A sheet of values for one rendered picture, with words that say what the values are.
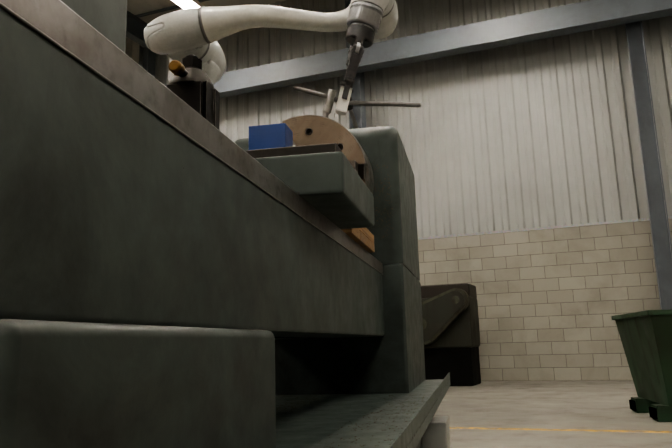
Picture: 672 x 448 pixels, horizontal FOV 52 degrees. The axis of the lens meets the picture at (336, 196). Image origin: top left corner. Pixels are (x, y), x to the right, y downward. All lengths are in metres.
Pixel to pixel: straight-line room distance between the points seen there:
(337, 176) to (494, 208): 11.03
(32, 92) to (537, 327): 11.31
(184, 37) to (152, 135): 1.44
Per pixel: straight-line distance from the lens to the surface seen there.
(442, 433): 2.05
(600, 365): 11.54
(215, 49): 2.09
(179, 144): 0.57
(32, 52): 0.41
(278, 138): 1.40
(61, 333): 0.35
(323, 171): 0.94
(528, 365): 11.63
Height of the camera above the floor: 0.67
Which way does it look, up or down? 12 degrees up
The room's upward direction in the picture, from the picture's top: 2 degrees counter-clockwise
